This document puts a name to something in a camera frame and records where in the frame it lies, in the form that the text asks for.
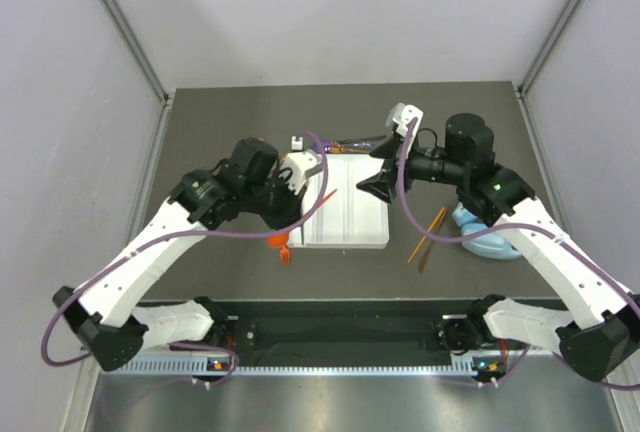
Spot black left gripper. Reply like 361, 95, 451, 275
243, 168, 308, 234

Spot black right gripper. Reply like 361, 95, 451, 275
357, 134, 467, 204

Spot orange plastic fork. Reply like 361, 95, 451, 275
280, 245, 291, 265

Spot orange plastic knife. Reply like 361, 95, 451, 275
318, 188, 338, 208

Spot white divided utensil tray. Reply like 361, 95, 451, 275
288, 154, 389, 249

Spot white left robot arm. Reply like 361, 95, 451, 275
53, 138, 328, 372

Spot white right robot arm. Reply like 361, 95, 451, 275
357, 103, 639, 382

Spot orange plastic spoon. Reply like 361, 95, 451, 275
267, 233, 289, 249

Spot gold thin utensil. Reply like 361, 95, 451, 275
329, 148, 370, 155

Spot light blue headphones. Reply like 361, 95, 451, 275
451, 203, 521, 261

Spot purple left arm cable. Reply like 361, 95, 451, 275
40, 130, 330, 388

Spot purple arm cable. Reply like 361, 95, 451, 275
40, 130, 330, 388
394, 117, 640, 392

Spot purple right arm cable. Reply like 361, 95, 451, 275
394, 117, 640, 392

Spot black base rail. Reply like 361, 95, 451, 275
144, 296, 591, 368

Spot grey cable duct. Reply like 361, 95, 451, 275
113, 352, 503, 377

